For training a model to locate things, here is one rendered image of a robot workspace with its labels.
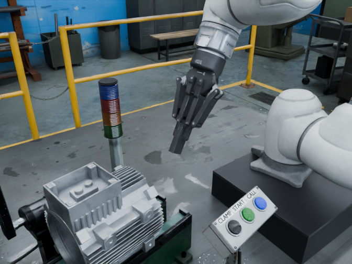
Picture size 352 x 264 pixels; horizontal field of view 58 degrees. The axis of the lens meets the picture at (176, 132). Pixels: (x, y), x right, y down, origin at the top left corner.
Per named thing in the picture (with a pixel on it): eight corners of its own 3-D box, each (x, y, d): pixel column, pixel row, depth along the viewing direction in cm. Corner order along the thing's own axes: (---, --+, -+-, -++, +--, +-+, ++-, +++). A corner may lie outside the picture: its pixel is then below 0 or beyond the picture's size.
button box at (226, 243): (223, 260, 65) (236, 251, 62) (200, 232, 67) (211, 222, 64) (266, 217, 76) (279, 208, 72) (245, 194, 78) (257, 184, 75)
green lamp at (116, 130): (111, 140, 103) (110, 128, 101) (100, 134, 107) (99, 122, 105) (126, 133, 107) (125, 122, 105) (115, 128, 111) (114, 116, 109)
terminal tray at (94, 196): (75, 238, 62) (68, 209, 58) (48, 211, 68) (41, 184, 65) (124, 207, 69) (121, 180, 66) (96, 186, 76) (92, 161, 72)
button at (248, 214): (245, 226, 68) (250, 222, 66) (235, 215, 68) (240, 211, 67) (253, 219, 69) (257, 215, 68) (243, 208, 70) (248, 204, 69)
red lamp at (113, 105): (108, 115, 99) (107, 101, 97) (97, 109, 103) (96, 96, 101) (124, 109, 103) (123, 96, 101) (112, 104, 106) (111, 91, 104)
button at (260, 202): (258, 214, 71) (262, 210, 69) (249, 204, 72) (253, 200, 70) (265, 207, 73) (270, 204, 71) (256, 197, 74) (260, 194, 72)
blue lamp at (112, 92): (107, 101, 97) (105, 87, 95) (96, 96, 101) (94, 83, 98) (123, 96, 101) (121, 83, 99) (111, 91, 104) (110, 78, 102)
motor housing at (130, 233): (96, 302, 66) (84, 235, 57) (52, 251, 78) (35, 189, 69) (165, 247, 79) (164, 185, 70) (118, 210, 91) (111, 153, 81)
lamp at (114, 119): (110, 128, 101) (108, 115, 99) (99, 122, 105) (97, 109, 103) (125, 122, 105) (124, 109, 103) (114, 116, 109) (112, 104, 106)
